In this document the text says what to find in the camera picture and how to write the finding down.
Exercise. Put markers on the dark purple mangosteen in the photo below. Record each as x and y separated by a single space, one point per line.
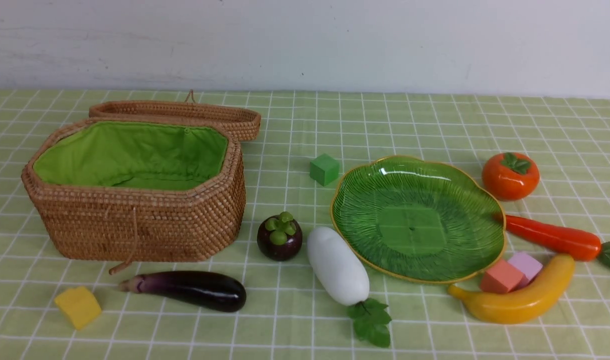
280 237

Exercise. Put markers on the white radish with leaves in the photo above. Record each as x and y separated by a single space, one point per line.
345 279

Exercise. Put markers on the dark purple eggplant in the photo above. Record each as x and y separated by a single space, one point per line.
210 290

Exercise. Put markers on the orange persimmon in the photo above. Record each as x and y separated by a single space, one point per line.
510 176

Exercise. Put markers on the yellow banana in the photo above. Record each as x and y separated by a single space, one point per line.
525 304

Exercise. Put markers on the orange carrot with leaves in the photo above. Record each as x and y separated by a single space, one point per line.
583 246

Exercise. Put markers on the green foam cube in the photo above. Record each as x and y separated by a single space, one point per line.
324 169

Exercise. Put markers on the woven wicker basket lid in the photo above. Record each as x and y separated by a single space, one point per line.
242 123

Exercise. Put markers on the green leaf-shaped glass plate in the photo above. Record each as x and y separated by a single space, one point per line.
420 221

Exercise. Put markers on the woven wicker basket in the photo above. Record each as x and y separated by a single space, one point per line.
138 190

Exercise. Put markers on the green checkered tablecloth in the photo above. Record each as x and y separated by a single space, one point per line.
287 316

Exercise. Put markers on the salmon pink foam block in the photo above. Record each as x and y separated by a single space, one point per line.
501 278

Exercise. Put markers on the lilac foam block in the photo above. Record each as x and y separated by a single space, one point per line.
529 266

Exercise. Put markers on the yellow foam block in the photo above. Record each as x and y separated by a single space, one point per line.
79 305

